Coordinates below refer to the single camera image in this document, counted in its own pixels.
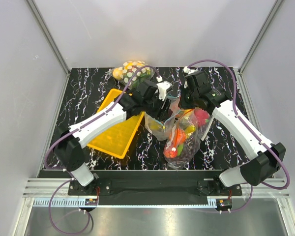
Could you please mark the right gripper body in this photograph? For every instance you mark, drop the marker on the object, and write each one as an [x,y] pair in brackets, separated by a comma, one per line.
[188,99]

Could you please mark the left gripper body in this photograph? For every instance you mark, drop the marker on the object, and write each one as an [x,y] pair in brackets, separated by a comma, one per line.
[154,106]

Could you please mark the blue zip fruit bag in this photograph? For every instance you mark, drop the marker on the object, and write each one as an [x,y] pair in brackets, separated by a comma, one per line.
[167,124]

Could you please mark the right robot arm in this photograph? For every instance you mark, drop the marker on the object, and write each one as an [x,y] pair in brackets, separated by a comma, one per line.
[264,156]

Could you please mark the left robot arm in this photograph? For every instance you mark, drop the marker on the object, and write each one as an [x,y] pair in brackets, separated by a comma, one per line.
[148,97]

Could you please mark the yellow fake fruit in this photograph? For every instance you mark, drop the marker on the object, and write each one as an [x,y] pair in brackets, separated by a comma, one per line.
[155,127]

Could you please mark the banana and apples bag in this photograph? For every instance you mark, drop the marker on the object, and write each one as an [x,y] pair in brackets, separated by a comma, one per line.
[195,122]

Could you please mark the grapes and orange bag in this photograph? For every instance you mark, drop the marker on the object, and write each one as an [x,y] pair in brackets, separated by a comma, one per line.
[182,145]

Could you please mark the polka dot fruit bag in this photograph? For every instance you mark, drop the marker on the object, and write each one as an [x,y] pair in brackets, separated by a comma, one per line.
[123,73]

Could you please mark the yellow plastic tray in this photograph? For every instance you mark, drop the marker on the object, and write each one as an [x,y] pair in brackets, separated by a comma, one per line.
[111,132]

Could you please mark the right connector block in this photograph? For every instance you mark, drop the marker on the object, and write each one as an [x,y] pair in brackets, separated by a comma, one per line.
[224,204]

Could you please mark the connector block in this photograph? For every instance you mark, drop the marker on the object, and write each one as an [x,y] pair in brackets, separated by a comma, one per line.
[224,204]
[92,201]

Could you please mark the left connector block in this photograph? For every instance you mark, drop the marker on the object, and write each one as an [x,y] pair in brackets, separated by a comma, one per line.
[92,201]

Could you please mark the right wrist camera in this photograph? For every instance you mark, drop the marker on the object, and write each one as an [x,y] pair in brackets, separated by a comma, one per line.
[188,71]

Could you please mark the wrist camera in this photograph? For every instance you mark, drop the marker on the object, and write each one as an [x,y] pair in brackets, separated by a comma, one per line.
[163,88]
[188,71]

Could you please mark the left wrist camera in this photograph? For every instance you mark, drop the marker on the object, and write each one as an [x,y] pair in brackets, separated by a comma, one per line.
[163,88]

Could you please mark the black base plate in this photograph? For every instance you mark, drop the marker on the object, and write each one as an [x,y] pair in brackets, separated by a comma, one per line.
[154,188]

